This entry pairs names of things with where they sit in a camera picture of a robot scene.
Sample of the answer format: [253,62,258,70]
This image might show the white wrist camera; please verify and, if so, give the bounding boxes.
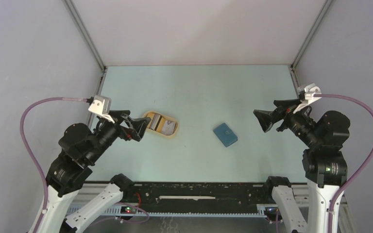
[293,83,322,114]
[87,95,116,123]

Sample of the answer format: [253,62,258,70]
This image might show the beige oval card tray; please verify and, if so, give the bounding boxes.
[144,111,179,139]

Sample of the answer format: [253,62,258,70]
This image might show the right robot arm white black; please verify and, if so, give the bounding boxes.
[253,99,350,233]

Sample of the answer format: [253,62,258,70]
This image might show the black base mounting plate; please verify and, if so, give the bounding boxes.
[122,182,276,215]

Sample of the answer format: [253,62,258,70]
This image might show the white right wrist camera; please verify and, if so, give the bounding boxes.
[293,83,322,114]

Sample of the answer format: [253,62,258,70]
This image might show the gold credit card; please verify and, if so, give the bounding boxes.
[144,112,166,130]

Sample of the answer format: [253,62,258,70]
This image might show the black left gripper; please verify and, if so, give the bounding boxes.
[87,109,152,163]

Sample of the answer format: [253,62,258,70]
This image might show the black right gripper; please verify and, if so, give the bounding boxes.
[254,96,321,147]

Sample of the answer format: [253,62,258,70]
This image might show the blue card holder wallet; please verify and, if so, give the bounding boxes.
[213,123,238,148]

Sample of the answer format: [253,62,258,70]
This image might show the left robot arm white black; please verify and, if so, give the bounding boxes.
[30,110,151,233]

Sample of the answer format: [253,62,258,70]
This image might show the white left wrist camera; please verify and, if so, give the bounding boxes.
[87,95,116,123]

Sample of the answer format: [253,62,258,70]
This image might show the aluminium frame rail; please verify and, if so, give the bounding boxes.
[46,183,357,233]

